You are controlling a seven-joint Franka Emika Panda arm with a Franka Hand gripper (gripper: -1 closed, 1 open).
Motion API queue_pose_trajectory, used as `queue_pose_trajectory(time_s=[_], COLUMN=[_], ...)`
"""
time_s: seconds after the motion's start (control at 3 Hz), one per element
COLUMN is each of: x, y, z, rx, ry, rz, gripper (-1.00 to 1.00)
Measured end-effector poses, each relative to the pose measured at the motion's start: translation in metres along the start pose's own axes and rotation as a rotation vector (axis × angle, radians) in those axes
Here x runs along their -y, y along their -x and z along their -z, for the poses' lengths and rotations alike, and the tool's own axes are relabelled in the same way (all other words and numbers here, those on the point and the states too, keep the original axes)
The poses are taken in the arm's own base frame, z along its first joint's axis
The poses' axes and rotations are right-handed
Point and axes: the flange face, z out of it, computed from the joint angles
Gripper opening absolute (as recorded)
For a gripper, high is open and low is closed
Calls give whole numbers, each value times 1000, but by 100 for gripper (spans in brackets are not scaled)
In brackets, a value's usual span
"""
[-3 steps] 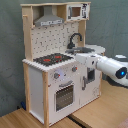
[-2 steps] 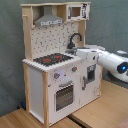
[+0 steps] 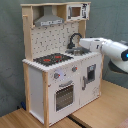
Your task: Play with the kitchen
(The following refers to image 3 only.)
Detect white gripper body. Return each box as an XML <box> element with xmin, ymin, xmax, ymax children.
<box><xmin>79</xmin><ymin>38</ymin><xmax>97</xmax><ymax>51</ymax></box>

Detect white toy microwave door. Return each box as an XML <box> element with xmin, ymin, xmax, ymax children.
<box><xmin>67</xmin><ymin>4</ymin><xmax>89</xmax><ymax>21</ymax></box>

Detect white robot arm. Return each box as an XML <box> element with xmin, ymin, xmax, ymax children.
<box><xmin>79</xmin><ymin>38</ymin><xmax>128</xmax><ymax>74</ymax></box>

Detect wooden toy kitchen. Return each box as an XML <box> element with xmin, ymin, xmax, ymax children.
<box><xmin>22</xmin><ymin>2</ymin><xmax>103</xmax><ymax>128</ymax></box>

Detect grey toy sink basin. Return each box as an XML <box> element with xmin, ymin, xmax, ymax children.
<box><xmin>66</xmin><ymin>47</ymin><xmax>90</xmax><ymax>56</ymax></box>

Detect black toy faucet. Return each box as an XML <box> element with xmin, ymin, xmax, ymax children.
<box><xmin>67</xmin><ymin>33</ymin><xmax>82</xmax><ymax>49</ymax></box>

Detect white cabinet door ice dispenser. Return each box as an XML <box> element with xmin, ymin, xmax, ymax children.
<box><xmin>80</xmin><ymin>56</ymin><xmax>102</xmax><ymax>106</ymax></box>

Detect grey backdrop curtain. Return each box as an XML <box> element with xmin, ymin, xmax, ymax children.
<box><xmin>0</xmin><ymin>0</ymin><xmax>128</xmax><ymax>117</ymax></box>

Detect right red stove knob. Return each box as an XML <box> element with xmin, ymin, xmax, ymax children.
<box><xmin>72</xmin><ymin>66</ymin><xmax>78</xmax><ymax>72</ymax></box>

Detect red stove knob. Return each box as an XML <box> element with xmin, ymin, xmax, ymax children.
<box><xmin>72</xmin><ymin>66</ymin><xmax>78</xmax><ymax>72</ymax></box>
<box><xmin>54</xmin><ymin>73</ymin><xmax>60</xmax><ymax>79</ymax></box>

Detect black stovetop red burners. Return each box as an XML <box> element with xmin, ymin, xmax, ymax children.
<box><xmin>34</xmin><ymin>53</ymin><xmax>71</xmax><ymax>67</ymax></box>

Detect left red stove knob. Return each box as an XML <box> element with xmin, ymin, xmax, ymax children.
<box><xmin>54</xmin><ymin>73</ymin><xmax>60</xmax><ymax>79</ymax></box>

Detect grey range hood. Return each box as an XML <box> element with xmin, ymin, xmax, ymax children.
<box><xmin>34</xmin><ymin>6</ymin><xmax>64</xmax><ymax>27</ymax></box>

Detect white oven door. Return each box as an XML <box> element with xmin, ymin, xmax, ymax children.
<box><xmin>48</xmin><ymin>75</ymin><xmax>80</xmax><ymax>125</ymax></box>

